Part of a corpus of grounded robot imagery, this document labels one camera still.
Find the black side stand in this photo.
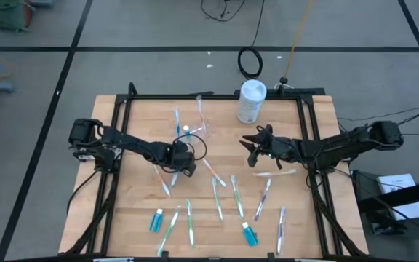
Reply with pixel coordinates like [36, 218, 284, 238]
[351, 169, 419, 245]

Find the black left base cable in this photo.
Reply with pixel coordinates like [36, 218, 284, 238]
[65, 170, 100, 218]

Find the yellow hanging cable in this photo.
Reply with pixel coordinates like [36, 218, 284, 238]
[284, 0, 314, 79]

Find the black hanging cable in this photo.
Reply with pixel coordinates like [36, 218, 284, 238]
[249, 0, 267, 50]

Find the black looped floor cable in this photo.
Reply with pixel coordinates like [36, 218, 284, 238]
[199, 0, 247, 23]

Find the white wipes canister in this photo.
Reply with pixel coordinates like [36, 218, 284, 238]
[236, 79, 268, 124]

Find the green toothbrush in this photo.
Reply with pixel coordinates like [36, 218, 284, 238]
[211, 177, 224, 222]
[157, 205, 181, 258]
[230, 174, 245, 221]
[185, 198, 195, 247]

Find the black floor power cable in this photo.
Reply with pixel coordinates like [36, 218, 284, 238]
[336, 103, 419, 136]

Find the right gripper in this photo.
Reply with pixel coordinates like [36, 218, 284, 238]
[239, 124, 303, 167]

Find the white booklet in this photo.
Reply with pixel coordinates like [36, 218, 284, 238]
[375, 173, 419, 221]

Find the coiled black cable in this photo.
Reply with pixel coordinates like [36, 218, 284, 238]
[236, 46, 264, 80]

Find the clear acrylic organizer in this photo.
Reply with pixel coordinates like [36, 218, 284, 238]
[172, 123, 211, 143]

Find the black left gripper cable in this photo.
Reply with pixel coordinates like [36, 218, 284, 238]
[175, 133, 209, 163]

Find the green bag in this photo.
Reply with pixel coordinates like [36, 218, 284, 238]
[0, 0, 36, 33]

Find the small black tripod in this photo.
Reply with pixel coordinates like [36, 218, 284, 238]
[274, 76, 295, 96]

